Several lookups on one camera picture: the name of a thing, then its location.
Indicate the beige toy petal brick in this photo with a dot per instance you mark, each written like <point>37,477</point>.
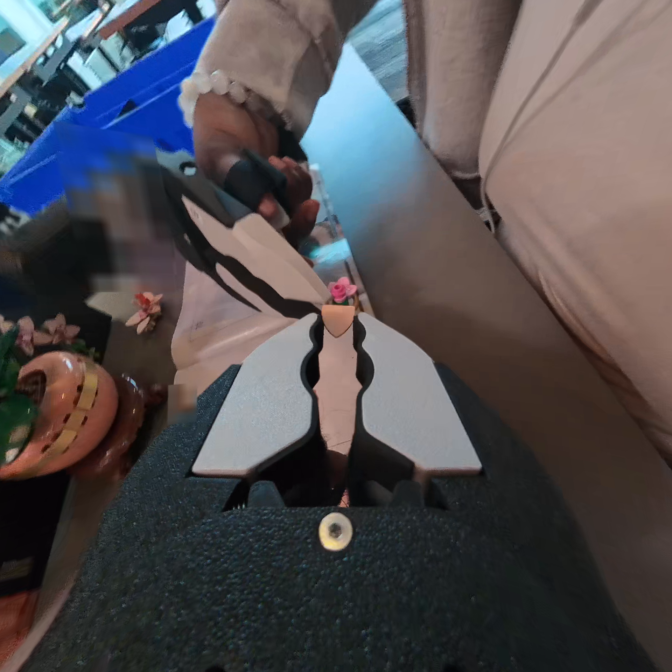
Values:
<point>337,317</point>

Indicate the blue plastic bin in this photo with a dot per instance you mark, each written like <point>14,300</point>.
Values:
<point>131,105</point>

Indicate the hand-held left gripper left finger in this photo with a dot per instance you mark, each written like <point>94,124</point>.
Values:
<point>262,404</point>

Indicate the toy instruction booklet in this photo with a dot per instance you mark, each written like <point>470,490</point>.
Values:
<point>210,320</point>

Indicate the person's right hand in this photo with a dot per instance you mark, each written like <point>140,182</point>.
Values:
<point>225,131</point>

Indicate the person's beige clothing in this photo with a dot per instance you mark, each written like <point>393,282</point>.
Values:
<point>577,183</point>

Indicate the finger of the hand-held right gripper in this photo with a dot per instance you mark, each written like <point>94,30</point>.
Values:
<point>231,278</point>
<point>278,257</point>

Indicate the person's right forearm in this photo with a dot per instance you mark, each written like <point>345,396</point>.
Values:
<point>273,47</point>

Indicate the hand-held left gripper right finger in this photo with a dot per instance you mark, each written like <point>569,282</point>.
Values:
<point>414,409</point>

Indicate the grey desk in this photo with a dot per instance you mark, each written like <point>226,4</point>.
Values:
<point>446,315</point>

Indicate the pink toy flower brick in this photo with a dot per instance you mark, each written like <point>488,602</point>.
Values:
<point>341,290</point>

